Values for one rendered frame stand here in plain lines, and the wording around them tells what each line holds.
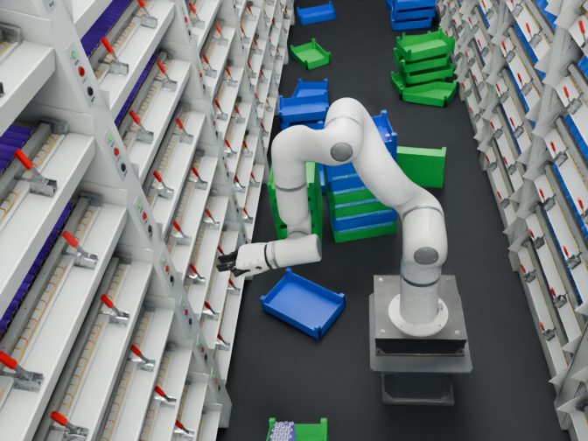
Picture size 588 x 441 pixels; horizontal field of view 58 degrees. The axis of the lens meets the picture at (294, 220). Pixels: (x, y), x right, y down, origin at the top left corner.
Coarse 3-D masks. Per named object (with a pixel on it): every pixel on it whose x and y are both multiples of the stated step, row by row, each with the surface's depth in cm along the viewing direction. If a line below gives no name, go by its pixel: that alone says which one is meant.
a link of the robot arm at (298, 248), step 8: (296, 232) 165; (280, 240) 164; (288, 240) 162; (296, 240) 161; (304, 240) 160; (312, 240) 159; (280, 248) 161; (288, 248) 160; (296, 248) 159; (304, 248) 159; (312, 248) 158; (320, 248) 162; (280, 256) 161; (288, 256) 160; (296, 256) 160; (304, 256) 159; (312, 256) 159; (320, 256) 161; (280, 264) 162; (288, 264) 162; (296, 264) 163
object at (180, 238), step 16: (208, 144) 193; (192, 160) 189; (208, 160) 195; (192, 176) 187; (208, 176) 188; (192, 192) 181; (208, 192) 186; (176, 208) 170; (192, 208) 175; (176, 224) 159; (192, 224) 170; (176, 240) 163; (192, 240) 166; (176, 256) 160
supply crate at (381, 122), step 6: (384, 114) 230; (378, 120) 234; (384, 120) 232; (318, 126) 231; (324, 126) 233; (378, 126) 236; (384, 126) 234; (390, 126) 226; (384, 132) 232; (390, 132) 226; (384, 138) 228; (390, 138) 228; (396, 138) 217; (390, 144) 219; (396, 144) 219; (390, 150) 221
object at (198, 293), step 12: (216, 192) 209; (228, 192) 208; (216, 204) 205; (216, 216) 201; (204, 240) 191; (216, 240) 192; (204, 252) 187; (192, 264) 182; (204, 264) 183; (192, 288) 175; (204, 288) 176; (192, 300) 171; (204, 300) 175
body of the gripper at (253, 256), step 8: (240, 248) 169; (248, 248) 168; (256, 248) 166; (264, 248) 163; (240, 256) 166; (248, 256) 165; (256, 256) 164; (264, 256) 162; (240, 264) 164; (248, 264) 163; (256, 264) 162; (264, 264) 162; (248, 272) 164; (256, 272) 164
